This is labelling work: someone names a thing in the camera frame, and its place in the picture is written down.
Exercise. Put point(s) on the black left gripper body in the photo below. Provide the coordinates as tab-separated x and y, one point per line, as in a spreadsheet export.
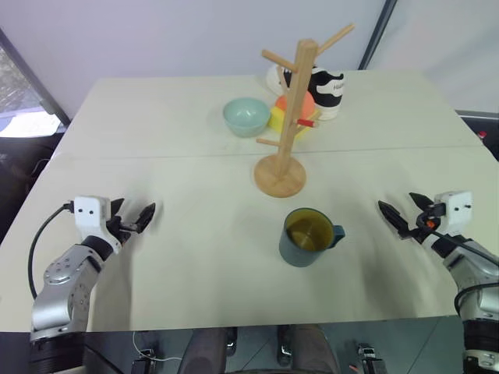
121	230

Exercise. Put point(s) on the black and white sneaker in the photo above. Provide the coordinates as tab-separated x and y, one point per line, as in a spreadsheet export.
327	93

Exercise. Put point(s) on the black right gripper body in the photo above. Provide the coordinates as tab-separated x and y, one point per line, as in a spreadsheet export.
425	222

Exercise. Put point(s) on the light green bowl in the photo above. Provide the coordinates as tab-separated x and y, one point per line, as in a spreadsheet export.
245	118

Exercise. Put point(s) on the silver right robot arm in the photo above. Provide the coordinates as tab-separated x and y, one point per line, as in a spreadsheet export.
473	269

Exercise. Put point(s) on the dark grey pillar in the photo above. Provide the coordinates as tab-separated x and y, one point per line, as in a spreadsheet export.
376	35

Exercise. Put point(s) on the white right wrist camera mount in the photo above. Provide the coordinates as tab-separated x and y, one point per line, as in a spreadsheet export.
458	212

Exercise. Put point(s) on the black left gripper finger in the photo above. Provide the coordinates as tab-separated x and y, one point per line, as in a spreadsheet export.
116	206
146	217

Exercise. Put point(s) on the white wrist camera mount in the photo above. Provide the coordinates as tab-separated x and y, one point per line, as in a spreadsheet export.
90	218
458	212

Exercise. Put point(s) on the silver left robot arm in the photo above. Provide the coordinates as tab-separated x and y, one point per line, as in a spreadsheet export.
64	280

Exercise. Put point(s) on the wooden mug tree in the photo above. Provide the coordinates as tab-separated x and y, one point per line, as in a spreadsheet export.
280	177

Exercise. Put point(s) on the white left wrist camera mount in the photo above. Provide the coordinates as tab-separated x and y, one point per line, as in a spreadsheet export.
90	218

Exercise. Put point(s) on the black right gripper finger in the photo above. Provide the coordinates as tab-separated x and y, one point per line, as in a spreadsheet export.
422	201
394	218

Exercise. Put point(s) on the black side furniture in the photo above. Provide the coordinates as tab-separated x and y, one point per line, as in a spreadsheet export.
485	124

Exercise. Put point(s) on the dark rounded shape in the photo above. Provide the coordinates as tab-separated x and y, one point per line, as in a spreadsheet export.
313	350
204	352

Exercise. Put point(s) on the yellow sponge block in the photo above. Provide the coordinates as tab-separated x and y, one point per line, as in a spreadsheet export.
276	118

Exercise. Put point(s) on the orange foam ball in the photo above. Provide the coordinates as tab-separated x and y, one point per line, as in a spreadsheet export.
308	103

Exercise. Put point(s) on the dark blue mug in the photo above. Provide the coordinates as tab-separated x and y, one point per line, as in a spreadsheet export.
298	255

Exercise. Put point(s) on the dark window frame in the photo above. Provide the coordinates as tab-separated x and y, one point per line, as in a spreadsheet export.
35	82

